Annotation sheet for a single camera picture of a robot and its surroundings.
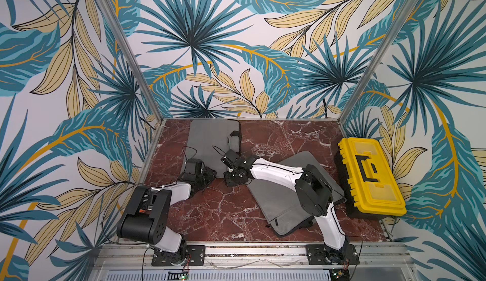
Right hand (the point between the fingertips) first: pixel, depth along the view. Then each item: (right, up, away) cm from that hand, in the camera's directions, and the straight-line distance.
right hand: (228, 181), depth 90 cm
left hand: (-6, +2, +4) cm, 8 cm away
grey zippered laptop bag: (-10, +19, +12) cm, 25 cm away
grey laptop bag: (+23, -9, -7) cm, 26 cm away
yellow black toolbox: (+58, +2, -14) cm, 59 cm away
